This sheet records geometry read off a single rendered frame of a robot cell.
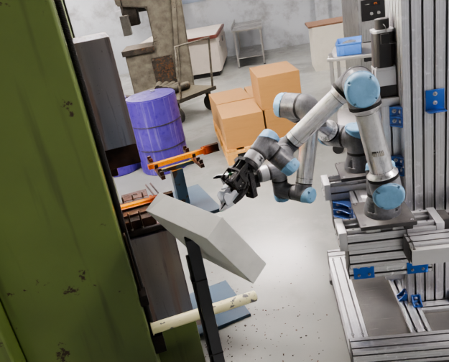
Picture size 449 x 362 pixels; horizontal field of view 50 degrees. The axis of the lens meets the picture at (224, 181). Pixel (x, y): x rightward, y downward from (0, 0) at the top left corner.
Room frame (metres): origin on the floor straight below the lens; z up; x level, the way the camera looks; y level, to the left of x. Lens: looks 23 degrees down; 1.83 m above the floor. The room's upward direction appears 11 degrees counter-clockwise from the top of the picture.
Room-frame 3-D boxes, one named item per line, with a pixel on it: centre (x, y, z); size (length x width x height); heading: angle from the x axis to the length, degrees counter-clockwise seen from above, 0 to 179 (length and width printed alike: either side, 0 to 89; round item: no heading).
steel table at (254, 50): (11.13, -1.15, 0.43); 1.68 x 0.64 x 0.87; 172
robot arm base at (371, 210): (1.78, -0.64, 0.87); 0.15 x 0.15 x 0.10
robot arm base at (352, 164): (2.27, -0.70, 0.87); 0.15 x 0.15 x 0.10
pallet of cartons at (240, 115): (5.46, -0.49, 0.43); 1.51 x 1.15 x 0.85; 172
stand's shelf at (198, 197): (2.41, 0.24, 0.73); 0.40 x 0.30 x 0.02; 17
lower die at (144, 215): (1.87, 0.54, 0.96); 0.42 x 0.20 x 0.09; 102
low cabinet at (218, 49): (11.08, 0.34, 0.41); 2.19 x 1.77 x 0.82; 172
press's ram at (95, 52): (1.91, 0.55, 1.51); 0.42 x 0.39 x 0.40; 102
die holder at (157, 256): (1.92, 0.56, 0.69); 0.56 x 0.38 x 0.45; 102
